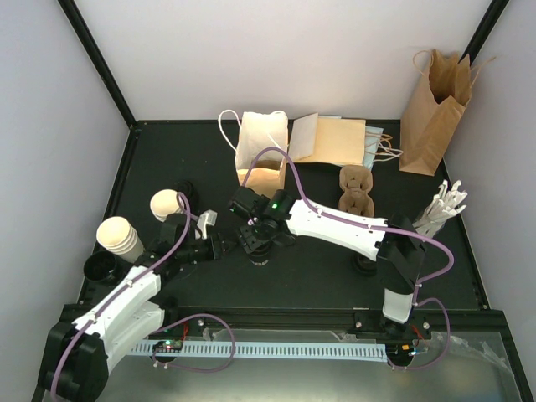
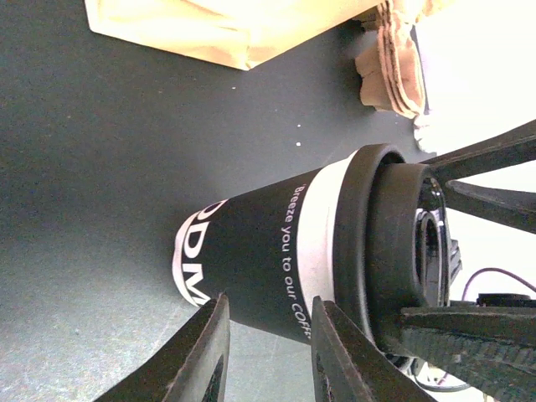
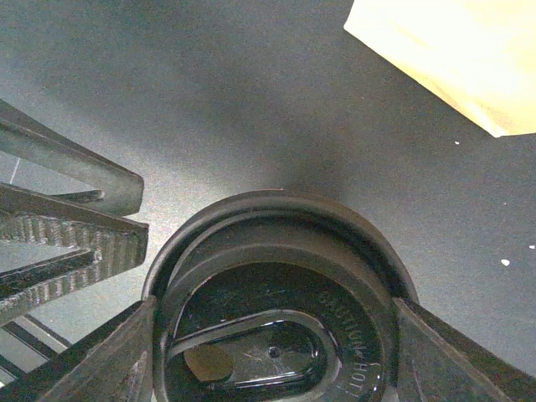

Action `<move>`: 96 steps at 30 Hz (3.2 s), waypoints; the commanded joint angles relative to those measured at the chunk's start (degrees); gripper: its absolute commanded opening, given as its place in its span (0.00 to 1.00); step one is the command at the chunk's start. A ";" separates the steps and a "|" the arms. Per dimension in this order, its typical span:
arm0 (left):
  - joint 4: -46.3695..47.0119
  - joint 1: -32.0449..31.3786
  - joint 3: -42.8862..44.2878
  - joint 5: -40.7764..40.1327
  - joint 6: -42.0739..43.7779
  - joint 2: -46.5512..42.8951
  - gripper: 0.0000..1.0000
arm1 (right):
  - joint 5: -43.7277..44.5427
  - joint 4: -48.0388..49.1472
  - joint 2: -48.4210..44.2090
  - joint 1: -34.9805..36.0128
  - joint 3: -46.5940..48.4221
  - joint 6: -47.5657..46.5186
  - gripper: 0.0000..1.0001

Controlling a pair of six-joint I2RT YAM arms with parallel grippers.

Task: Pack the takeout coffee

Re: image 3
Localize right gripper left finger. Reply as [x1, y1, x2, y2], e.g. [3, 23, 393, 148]
[1, 296, 157, 401]

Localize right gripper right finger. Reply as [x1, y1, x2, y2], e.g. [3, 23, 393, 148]
[393, 298, 535, 401]

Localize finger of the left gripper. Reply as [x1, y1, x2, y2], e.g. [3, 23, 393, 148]
[1, 183, 149, 324]
[1, 100, 144, 216]

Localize black plastic cup lid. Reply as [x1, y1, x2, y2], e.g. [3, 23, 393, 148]
[143, 190, 417, 401]

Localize orange paper bag white handles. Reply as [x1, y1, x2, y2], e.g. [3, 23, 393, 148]
[343, 1, 535, 137]

